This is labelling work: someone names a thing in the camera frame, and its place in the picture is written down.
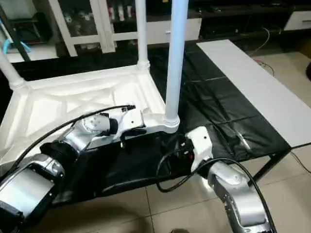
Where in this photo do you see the white plastic table top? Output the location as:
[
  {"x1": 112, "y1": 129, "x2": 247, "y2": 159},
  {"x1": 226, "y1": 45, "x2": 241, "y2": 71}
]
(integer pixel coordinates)
[{"x1": 0, "y1": 62, "x2": 181, "y2": 166}]

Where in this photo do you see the white plastic table leg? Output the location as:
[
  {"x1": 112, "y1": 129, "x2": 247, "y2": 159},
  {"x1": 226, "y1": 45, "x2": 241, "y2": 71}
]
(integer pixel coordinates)
[
  {"x1": 135, "y1": 0, "x2": 151, "y2": 69},
  {"x1": 0, "y1": 49, "x2": 26, "y2": 91},
  {"x1": 163, "y1": 0, "x2": 190, "y2": 129}
]

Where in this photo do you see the black work mat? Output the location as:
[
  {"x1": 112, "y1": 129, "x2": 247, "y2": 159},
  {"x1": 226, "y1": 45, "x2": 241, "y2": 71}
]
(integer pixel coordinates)
[{"x1": 0, "y1": 41, "x2": 293, "y2": 205}]

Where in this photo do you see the black stand leg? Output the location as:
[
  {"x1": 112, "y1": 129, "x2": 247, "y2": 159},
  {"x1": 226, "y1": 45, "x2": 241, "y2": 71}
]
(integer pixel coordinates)
[{"x1": 252, "y1": 150, "x2": 293, "y2": 183}]

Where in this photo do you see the white flat sheet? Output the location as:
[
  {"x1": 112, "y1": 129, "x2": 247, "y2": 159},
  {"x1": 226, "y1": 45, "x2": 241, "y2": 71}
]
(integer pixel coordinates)
[{"x1": 196, "y1": 39, "x2": 311, "y2": 150}]

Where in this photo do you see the white drawer unit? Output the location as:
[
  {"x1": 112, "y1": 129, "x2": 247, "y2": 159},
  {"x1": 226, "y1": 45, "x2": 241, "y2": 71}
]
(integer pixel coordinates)
[{"x1": 146, "y1": 18, "x2": 203, "y2": 46}]

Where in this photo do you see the white glass door cabinet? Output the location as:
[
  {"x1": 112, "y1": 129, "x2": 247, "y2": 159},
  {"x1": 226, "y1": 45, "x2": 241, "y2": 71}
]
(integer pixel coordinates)
[{"x1": 48, "y1": 0, "x2": 150, "y2": 57}]

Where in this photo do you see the black tv cabinet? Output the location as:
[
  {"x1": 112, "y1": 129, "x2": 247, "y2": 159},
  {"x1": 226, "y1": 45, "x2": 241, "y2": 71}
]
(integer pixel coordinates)
[{"x1": 187, "y1": 0, "x2": 311, "y2": 43}]

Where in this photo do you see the light blue mop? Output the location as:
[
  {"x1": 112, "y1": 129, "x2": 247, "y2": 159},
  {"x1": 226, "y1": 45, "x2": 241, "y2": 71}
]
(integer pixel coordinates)
[{"x1": 2, "y1": 33, "x2": 31, "y2": 55}]

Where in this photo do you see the grey metal pole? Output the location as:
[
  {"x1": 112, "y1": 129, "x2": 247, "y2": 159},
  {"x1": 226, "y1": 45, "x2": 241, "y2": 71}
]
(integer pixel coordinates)
[{"x1": 0, "y1": 4, "x2": 31, "y2": 63}]

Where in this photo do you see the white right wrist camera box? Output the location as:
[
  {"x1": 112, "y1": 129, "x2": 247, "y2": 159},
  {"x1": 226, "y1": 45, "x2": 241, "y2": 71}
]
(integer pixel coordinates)
[{"x1": 186, "y1": 126, "x2": 214, "y2": 171}]

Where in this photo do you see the thin white floor cable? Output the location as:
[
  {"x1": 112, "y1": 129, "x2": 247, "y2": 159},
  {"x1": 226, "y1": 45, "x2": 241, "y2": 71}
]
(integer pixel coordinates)
[{"x1": 252, "y1": 26, "x2": 276, "y2": 77}]

